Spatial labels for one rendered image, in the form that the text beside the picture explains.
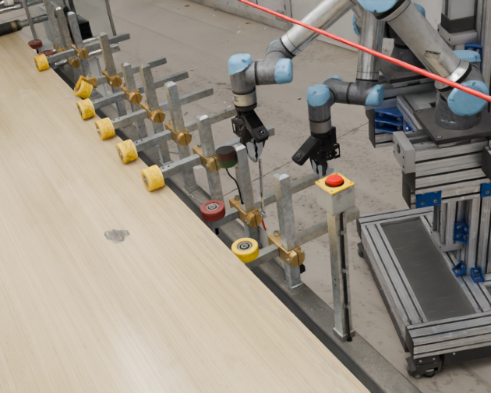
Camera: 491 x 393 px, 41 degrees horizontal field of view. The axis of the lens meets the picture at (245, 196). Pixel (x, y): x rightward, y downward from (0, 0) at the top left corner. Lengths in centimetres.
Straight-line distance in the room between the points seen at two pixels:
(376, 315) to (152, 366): 153
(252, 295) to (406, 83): 121
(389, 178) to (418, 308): 135
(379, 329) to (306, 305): 95
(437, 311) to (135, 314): 134
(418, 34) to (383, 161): 217
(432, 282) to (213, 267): 122
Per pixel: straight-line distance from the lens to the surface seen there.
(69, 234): 220
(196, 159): 233
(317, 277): 320
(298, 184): 228
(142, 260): 199
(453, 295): 280
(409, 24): 193
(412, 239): 307
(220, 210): 212
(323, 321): 198
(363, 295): 309
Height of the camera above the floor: 209
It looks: 33 degrees down
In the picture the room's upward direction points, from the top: 9 degrees counter-clockwise
